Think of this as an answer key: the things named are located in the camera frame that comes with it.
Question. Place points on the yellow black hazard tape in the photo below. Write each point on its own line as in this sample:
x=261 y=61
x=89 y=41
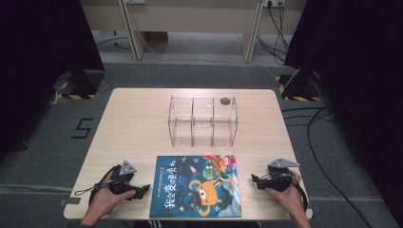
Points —
x=301 y=98
x=76 y=96

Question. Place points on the beige wooden desk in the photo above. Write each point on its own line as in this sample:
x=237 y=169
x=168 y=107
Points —
x=190 y=15

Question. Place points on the person's dark striped pants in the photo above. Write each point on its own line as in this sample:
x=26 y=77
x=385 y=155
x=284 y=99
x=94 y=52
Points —
x=190 y=224

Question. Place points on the clear acrylic book rack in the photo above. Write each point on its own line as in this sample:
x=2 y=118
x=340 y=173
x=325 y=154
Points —
x=202 y=122

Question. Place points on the white wall socket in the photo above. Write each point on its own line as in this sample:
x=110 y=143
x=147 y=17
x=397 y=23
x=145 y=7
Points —
x=274 y=2

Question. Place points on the grey tape strip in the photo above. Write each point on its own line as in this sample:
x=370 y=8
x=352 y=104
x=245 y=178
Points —
x=314 y=208
x=71 y=200

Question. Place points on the person's left hand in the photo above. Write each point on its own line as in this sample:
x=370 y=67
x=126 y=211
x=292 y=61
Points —
x=104 y=199

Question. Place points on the blue cartoon picture book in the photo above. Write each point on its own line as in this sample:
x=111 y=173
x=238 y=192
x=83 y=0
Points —
x=195 y=186

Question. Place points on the black curtain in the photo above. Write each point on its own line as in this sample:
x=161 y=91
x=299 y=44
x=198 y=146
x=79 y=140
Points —
x=38 y=63
x=358 y=79

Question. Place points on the person's right hand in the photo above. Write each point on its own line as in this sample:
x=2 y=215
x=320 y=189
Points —
x=290 y=198

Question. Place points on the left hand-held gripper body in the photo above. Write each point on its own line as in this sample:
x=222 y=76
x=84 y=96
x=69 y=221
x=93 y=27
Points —
x=122 y=180

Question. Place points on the black stand base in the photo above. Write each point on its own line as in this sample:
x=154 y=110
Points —
x=304 y=85
x=85 y=82

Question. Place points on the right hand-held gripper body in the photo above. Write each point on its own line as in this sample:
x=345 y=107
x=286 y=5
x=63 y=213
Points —
x=278 y=180

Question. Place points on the round dark table grommet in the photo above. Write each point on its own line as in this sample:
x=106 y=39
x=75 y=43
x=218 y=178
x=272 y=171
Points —
x=225 y=101

